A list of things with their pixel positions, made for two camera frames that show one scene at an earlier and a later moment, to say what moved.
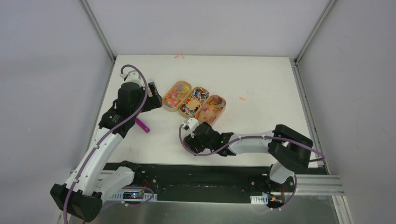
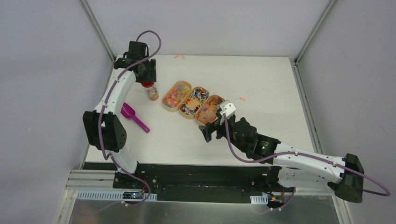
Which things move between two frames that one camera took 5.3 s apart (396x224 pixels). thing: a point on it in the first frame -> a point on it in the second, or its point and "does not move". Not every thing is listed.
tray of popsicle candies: (211, 109) does not move
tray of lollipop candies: (197, 96) does not move
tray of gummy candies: (175, 95) does not move
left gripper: (153, 97) -> (149, 73)
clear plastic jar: (149, 92) does not move
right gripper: (190, 142) -> (215, 126)
